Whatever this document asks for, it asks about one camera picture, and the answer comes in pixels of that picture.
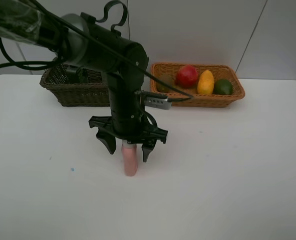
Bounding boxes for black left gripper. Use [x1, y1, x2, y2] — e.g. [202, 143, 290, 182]
[89, 73, 168, 163]

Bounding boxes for pink spray bottle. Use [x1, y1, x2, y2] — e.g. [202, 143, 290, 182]
[121, 140, 138, 177]

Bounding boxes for brown kiwi fruit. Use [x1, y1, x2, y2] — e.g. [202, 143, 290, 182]
[156, 73, 176, 93]

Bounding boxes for dark green pump bottle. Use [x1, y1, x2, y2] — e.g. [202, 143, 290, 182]
[66, 65, 89, 84]

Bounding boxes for red pomegranate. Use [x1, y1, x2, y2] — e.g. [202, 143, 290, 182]
[175, 65, 198, 89]

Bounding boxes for yellow mango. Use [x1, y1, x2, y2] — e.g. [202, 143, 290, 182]
[197, 70, 214, 95]

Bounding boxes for green lime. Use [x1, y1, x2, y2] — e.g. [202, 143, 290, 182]
[213, 78, 233, 95]

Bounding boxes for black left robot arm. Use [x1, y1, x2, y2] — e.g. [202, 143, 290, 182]
[0, 0, 168, 162]

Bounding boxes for dark brown wicker basket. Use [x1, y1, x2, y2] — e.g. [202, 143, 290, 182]
[39, 56, 145, 108]

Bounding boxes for orange wicker basket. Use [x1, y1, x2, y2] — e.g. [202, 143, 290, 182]
[150, 62, 245, 108]

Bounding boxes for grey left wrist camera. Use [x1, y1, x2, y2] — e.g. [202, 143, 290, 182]
[135, 90, 172, 110]

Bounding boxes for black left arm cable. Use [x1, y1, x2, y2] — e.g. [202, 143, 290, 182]
[0, 0, 195, 240]

